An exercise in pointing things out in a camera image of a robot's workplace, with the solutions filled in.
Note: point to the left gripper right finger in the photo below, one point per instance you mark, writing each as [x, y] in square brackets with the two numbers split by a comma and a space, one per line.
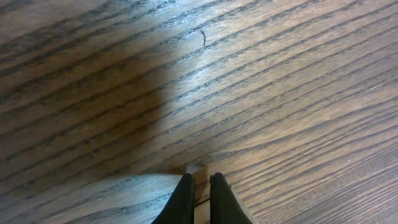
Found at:
[224, 207]

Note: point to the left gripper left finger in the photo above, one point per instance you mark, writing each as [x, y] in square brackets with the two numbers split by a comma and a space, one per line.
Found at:
[179, 209]

